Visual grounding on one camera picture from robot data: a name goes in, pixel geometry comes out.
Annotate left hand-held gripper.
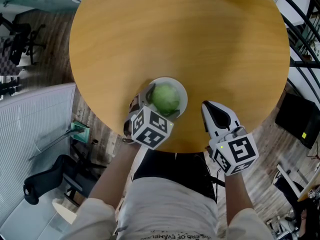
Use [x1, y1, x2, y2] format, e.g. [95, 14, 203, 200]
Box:
[123, 83, 181, 151]

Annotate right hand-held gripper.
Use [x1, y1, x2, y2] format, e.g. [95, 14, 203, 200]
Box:
[201, 100, 260, 177]

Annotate green cabbage vegetable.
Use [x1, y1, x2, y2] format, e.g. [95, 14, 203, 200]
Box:
[150, 83, 181, 112]

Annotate white round dish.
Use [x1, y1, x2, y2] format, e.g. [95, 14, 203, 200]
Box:
[145, 76, 189, 120]

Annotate person's left forearm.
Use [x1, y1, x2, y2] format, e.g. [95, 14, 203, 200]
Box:
[88, 141, 142, 210]

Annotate person's right forearm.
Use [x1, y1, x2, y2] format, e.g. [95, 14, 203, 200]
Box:
[223, 170, 254, 228]

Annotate person's left hand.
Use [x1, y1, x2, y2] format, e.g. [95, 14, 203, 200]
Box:
[129, 95, 141, 113]

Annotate person's black trousers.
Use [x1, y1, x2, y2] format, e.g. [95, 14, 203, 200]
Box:
[132, 148, 216, 203]

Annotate black flat box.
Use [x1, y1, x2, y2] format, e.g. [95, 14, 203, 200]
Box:
[274, 92, 318, 150]

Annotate light wooden desk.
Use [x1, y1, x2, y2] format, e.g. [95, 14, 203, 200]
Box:
[297, 175, 320, 203]

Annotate green dustpan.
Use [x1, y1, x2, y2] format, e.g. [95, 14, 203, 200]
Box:
[69, 121, 91, 144]

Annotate person's white shirt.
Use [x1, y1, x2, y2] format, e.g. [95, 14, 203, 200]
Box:
[61, 176, 276, 240]

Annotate white ribbed partition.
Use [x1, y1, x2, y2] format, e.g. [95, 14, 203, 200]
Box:
[0, 82, 77, 225]

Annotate black office chair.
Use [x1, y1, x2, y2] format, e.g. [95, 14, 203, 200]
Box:
[0, 13, 48, 67]
[23, 153, 107, 207]

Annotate black metal railing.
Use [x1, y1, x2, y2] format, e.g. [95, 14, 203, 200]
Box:
[264, 0, 320, 99]

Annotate grey broom handle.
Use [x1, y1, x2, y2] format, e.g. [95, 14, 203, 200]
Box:
[27, 128, 76, 162]

